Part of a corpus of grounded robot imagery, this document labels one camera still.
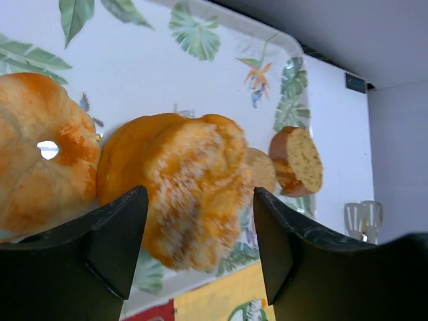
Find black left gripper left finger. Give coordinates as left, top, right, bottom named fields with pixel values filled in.
left=1, top=186, right=148, bottom=320

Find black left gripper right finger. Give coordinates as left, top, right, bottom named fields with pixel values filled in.
left=253, top=187, right=427, bottom=321

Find silver metal tongs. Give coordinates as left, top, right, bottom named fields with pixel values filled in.
left=344, top=201, right=384, bottom=244

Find small round bread bun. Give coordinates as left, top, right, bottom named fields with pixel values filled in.
left=247, top=147, right=277, bottom=193

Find orange twisted bread roll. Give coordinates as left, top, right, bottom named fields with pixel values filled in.
left=1, top=72, right=101, bottom=242

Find sliced herb bread piece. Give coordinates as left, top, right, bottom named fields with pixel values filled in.
left=269, top=126, right=324, bottom=198

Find orange sugared bundt bread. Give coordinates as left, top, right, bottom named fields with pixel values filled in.
left=97, top=113, right=254, bottom=272

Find yellow vehicle print placemat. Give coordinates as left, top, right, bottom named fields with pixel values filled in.
left=126, top=263, right=276, bottom=320

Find floral white serving tray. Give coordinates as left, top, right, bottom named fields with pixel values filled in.
left=1, top=1, right=310, bottom=319

